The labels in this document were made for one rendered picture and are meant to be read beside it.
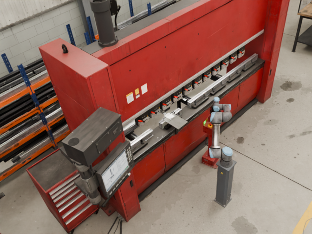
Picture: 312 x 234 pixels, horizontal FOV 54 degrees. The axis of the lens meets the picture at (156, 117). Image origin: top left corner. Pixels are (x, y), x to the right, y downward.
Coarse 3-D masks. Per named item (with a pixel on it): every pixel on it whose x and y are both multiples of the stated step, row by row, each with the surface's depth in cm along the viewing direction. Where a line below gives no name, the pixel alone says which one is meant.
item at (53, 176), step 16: (48, 160) 367; (64, 160) 365; (32, 176) 348; (48, 176) 348; (64, 176) 346; (48, 192) 332; (64, 192) 349; (80, 192) 370; (48, 208) 410; (64, 208) 359; (80, 208) 383; (96, 208) 406; (64, 224) 374
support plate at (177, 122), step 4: (164, 120) 400; (168, 120) 399; (172, 120) 399; (176, 120) 398; (180, 120) 397; (184, 120) 397; (172, 124) 393; (176, 124) 392; (180, 124) 391; (184, 124) 392; (176, 128) 387
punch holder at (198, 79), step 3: (201, 75) 414; (195, 78) 407; (198, 78) 411; (201, 78) 417; (192, 81) 411; (195, 81) 410; (198, 81) 414; (201, 81) 420; (192, 84) 415; (195, 84) 413; (198, 84) 417; (192, 87) 419; (195, 87) 416
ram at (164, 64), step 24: (240, 0) 401; (264, 0) 443; (192, 24) 353; (216, 24) 386; (240, 24) 426; (264, 24) 474; (144, 48) 316; (168, 48) 342; (192, 48) 373; (216, 48) 410; (120, 72) 308; (144, 72) 332; (168, 72) 361; (192, 72) 396; (120, 96) 322; (144, 96) 350; (168, 96) 382
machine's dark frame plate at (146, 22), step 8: (184, 0) 360; (192, 0) 358; (168, 8) 347; (176, 8) 345; (152, 16) 334; (160, 16) 332; (136, 24) 323; (144, 24) 321; (120, 32) 311; (128, 32) 310; (80, 48) 293; (88, 48) 292; (96, 48) 290
